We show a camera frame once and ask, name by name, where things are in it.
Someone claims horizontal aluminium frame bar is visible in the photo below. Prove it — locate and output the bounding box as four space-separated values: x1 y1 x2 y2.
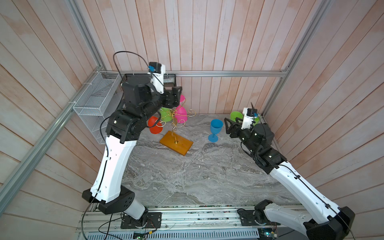
100 69 288 78

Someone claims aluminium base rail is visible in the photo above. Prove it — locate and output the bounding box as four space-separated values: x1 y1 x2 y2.
74 205 306 240

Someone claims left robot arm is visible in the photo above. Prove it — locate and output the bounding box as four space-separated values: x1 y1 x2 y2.
82 74 182 221

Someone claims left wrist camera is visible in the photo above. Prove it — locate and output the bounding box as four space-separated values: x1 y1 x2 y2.
149 62 166 94

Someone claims green wine glass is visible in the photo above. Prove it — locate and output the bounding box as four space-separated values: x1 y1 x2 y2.
230 111 244 123
253 117 260 126
160 108 173 123

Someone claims black mesh basket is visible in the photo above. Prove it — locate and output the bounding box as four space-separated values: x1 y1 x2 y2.
120 73 177 93

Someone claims pink wine glass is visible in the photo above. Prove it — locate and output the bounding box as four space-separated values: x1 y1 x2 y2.
174 95 188 124

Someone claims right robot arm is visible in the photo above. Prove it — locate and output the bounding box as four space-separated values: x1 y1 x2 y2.
225 117 355 240

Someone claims red wine glass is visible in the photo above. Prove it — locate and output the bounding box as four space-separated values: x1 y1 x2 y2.
148 116 163 135

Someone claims blue wine glass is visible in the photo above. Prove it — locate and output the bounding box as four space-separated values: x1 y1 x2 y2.
208 119 223 143

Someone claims gold wire wine glass rack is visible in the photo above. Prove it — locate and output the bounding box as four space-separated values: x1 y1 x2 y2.
160 107 196 156

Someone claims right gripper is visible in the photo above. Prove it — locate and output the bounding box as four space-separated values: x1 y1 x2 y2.
225 117 259 157

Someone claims white wire mesh shelf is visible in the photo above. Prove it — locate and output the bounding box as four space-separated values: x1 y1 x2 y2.
74 71 123 145

